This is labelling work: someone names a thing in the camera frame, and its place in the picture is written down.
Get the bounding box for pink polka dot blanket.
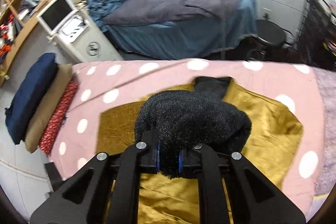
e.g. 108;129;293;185
49;59;325;214

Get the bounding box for red patterned folded cloth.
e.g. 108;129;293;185
39;80;78;155

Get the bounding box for grey lilac knitted blanket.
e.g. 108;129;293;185
313;67;335;196

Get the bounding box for tan folded cloth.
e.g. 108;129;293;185
25;64;72;153

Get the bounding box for navy blue folded cloth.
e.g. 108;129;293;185
5;52;58;145

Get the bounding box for white machine cabinet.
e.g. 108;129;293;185
49;9;123;64

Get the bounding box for black round stool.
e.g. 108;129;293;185
247;19;286;61

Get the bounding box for white framed monitor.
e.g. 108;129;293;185
37;0;77;36

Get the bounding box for grey purple duvet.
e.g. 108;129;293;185
104;0;241;25

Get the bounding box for black wire rack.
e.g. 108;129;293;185
295;0;335;71

